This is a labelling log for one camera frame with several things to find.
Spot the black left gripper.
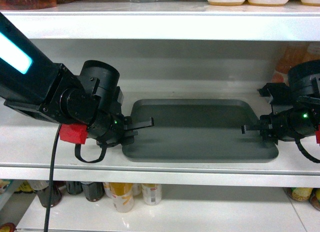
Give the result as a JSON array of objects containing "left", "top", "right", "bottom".
[{"left": 87, "top": 86, "right": 154, "bottom": 147}]

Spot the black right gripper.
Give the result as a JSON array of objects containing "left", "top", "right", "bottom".
[{"left": 241, "top": 109, "right": 320, "bottom": 144}]

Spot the grey rectangular serving tray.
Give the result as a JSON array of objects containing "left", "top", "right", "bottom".
[{"left": 122, "top": 99, "right": 279, "bottom": 163}]

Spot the red block on left wrist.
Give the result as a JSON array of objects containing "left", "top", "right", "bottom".
[{"left": 59, "top": 124, "right": 88, "bottom": 144}]

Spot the white labelled drink bottle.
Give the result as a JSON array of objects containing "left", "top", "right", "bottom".
[{"left": 142, "top": 184, "right": 162, "bottom": 206}]

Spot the yellow white drink bottle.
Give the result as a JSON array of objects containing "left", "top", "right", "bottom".
[{"left": 109, "top": 183, "right": 134, "bottom": 213}]

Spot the orange juice bottle back left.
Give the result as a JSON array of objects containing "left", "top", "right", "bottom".
[{"left": 271, "top": 42, "right": 307, "bottom": 85}]

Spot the white upper shelf board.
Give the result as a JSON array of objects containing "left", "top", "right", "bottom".
[{"left": 3, "top": 0, "right": 320, "bottom": 41}]

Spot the white shelf board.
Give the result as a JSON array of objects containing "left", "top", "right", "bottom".
[
  {"left": 0, "top": 106, "right": 320, "bottom": 187},
  {"left": 3, "top": 0, "right": 320, "bottom": 41}
]

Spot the white middle shelf board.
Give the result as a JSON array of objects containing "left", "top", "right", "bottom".
[{"left": 0, "top": 106, "right": 320, "bottom": 187}]

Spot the dark drink bottle lower shelf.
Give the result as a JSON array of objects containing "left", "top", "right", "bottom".
[{"left": 36, "top": 181, "right": 62, "bottom": 208}]

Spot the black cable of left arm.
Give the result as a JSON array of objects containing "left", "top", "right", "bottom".
[{"left": 43, "top": 124, "right": 62, "bottom": 232}]

